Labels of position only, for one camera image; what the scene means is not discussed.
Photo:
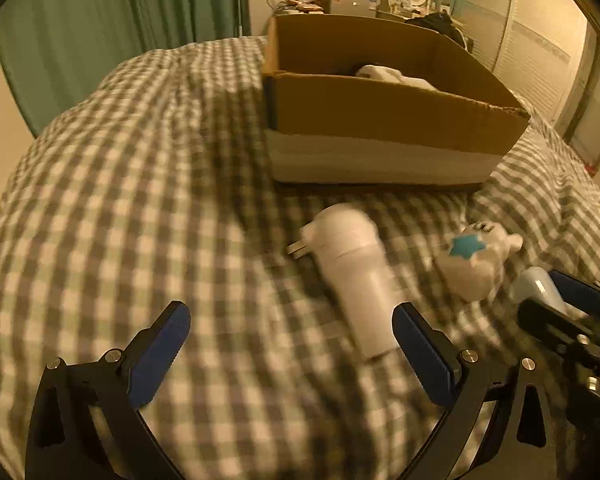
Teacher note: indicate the wide green curtain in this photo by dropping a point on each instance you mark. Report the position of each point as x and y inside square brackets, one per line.
[105, 20]

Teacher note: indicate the brown cardboard box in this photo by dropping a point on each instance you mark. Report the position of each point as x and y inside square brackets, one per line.
[380, 115]

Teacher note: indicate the white cloth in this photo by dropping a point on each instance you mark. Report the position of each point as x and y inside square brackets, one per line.
[385, 74]

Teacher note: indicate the silver small fridge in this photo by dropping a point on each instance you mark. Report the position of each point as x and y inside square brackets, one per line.
[352, 4]

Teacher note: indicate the white cylindrical bottle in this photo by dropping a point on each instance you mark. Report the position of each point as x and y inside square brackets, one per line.
[360, 285]

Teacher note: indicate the white toy with blue star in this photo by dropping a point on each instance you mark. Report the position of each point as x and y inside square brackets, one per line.
[475, 270]

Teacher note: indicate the grey checked blanket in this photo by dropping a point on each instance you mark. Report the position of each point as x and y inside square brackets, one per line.
[130, 210]

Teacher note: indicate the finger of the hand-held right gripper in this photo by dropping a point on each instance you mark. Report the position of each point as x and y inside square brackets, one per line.
[577, 287]
[550, 317]

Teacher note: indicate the pale blue white small object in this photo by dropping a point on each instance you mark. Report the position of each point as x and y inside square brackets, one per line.
[535, 282]

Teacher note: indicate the white louvred wardrobe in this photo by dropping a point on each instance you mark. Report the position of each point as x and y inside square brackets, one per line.
[530, 25]

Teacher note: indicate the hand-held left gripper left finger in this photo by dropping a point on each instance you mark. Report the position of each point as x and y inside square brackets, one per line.
[160, 350]

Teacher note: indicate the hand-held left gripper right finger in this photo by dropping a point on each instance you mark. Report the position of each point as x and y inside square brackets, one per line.
[422, 352]

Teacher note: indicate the black bag on chair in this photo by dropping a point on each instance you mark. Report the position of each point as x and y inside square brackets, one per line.
[432, 22]

